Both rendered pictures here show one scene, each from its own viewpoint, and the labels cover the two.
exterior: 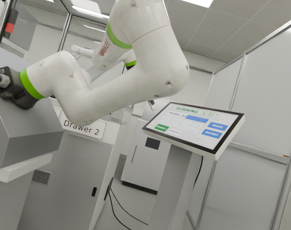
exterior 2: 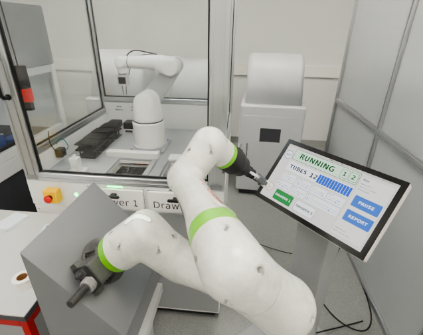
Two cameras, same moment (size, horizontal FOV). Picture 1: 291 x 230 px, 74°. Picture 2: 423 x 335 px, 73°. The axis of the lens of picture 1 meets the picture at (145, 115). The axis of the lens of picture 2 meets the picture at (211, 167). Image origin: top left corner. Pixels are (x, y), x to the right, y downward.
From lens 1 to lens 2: 0.64 m
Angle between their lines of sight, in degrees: 28
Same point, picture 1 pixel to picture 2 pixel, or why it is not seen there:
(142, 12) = (242, 306)
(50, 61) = (127, 244)
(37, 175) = not seen: hidden behind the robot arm
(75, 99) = (172, 270)
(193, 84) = not seen: outside the picture
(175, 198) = (314, 276)
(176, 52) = (295, 317)
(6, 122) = (114, 323)
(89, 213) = not seen: hidden behind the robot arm
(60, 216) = (184, 289)
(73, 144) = (172, 223)
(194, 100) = (329, 21)
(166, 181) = (299, 254)
